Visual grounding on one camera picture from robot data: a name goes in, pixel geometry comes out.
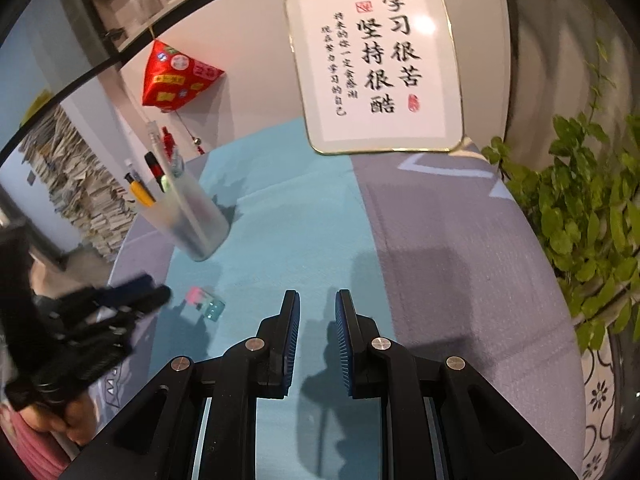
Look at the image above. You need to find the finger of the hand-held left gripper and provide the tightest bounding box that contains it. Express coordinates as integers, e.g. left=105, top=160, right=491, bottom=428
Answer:
left=95, top=273, right=155, bottom=306
left=70, top=286, right=172, bottom=341

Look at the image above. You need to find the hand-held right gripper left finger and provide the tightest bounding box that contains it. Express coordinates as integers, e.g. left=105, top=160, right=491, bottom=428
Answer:
left=62, top=289, right=302, bottom=480

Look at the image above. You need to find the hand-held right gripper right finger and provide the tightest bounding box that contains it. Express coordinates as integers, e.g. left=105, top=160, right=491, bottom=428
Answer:
left=334, top=288, right=578, bottom=480

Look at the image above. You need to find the pink and green eraser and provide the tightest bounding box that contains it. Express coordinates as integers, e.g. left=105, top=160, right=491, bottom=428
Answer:
left=177, top=286, right=227, bottom=322

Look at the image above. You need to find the frosted plastic cup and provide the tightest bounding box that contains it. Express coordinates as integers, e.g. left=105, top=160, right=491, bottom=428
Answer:
left=135, top=167, right=231, bottom=262

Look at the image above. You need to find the orange and black pen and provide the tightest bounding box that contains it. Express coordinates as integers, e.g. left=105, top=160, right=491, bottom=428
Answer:
left=125, top=173, right=157, bottom=207

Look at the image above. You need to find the red and black pen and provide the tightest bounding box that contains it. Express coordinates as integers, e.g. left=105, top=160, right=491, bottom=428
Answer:
left=144, top=151, right=166, bottom=193

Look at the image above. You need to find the person's left hand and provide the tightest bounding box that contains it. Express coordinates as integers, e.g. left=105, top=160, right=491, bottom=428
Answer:
left=22, top=392, right=98, bottom=447

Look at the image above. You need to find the red pyramid hanging ornament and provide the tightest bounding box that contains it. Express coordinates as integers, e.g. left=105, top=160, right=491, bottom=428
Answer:
left=141, top=35, right=226, bottom=157

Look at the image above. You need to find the white floral plant pot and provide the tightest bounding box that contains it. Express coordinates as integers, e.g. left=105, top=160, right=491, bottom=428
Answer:
left=572, top=280, right=640, bottom=480

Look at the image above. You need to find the green leafy plant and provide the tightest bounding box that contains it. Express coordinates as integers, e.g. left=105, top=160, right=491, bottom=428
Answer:
left=481, top=5, right=640, bottom=356

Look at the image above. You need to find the framed calligraphy sign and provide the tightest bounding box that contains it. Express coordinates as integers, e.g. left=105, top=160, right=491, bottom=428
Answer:
left=284, top=0, right=465, bottom=156

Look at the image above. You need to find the grey bookshelf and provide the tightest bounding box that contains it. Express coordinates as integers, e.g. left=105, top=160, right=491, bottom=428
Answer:
left=75, top=0, right=301, bottom=51

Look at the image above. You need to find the grey pleated curtain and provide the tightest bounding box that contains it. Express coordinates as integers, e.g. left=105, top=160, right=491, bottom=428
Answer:
left=515, top=0, right=640, bottom=186

